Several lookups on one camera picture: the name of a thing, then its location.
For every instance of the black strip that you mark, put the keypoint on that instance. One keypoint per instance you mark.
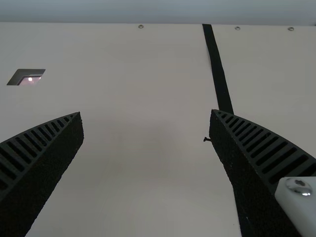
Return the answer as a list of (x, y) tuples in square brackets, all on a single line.
[(217, 74)]

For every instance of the small square scanner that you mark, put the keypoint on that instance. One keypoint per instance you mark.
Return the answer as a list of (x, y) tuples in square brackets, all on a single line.
[(27, 79)]

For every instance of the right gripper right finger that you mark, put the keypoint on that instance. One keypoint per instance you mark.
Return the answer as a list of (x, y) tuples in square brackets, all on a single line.
[(251, 168)]

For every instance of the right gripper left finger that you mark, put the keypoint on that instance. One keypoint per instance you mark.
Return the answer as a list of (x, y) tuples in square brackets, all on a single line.
[(37, 168)]

